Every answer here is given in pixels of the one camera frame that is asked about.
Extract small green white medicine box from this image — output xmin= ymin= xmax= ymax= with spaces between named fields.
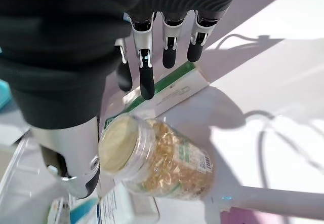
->
xmin=47 ymin=199 xmax=71 ymax=224

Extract clear jar yellow capsules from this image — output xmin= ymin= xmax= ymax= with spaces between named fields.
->
xmin=98 ymin=114 xmax=216 ymax=200

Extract pink packet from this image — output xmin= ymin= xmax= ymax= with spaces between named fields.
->
xmin=219 ymin=205 xmax=280 ymax=224

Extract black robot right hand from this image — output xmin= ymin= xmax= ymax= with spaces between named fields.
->
xmin=0 ymin=0 xmax=244 ymax=200

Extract long green white medicine box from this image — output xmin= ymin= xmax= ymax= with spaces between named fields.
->
xmin=123 ymin=61 xmax=210 ymax=120

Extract white blue medicine box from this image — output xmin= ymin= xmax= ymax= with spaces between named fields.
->
xmin=69 ymin=197 xmax=100 ymax=224

